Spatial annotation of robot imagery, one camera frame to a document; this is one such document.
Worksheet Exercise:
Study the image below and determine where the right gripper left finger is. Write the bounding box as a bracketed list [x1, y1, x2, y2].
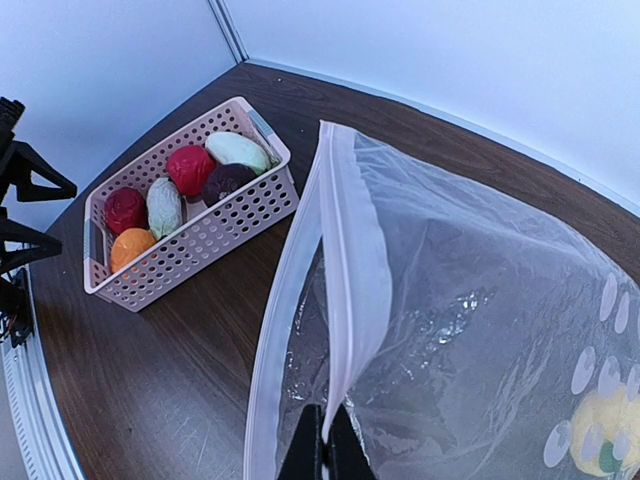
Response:
[281, 404, 323, 480]

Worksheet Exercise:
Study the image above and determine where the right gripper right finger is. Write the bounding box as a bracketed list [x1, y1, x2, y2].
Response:
[324, 405, 376, 480]

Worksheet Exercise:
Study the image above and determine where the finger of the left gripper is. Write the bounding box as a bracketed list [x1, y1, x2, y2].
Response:
[9, 141, 77, 202]
[1, 219, 62, 274]

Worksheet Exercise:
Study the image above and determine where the orange toy fruit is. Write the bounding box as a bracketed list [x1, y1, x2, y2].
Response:
[110, 228, 156, 273]

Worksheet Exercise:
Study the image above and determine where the red toy fruit front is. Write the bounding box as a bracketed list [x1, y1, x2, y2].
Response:
[104, 187, 148, 235]

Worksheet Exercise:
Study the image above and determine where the red toy fruit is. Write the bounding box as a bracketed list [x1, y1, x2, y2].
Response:
[104, 187, 148, 235]
[167, 145, 217, 197]

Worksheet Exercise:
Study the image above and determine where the clear zip top bag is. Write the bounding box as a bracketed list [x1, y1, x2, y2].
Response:
[243, 121, 639, 479]

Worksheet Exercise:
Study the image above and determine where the pink plastic basket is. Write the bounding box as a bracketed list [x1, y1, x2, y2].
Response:
[83, 96, 299, 312]

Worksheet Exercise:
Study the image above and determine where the dark purple toy fruit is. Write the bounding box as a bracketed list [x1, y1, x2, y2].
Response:
[201, 163, 257, 207]

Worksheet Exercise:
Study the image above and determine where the yellow toy fruit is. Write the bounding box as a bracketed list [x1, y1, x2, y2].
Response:
[570, 383, 639, 479]

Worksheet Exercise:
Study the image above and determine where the white toy vegetable front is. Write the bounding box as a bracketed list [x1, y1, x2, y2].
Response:
[146, 177, 183, 240]

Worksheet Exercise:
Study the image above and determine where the white toy vegetable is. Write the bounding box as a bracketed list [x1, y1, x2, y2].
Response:
[205, 132, 271, 175]
[146, 177, 183, 240]

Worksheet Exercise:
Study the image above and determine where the white toy vegetable rear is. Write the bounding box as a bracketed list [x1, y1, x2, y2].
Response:
[205, 132, 271, 175]

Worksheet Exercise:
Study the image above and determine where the front aluminium rail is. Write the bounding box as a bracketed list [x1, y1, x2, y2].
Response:
[1, 268, 84, 479]

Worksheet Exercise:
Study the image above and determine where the left aluminium frame post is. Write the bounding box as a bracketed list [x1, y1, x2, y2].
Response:
[207, 0, 249, 64]

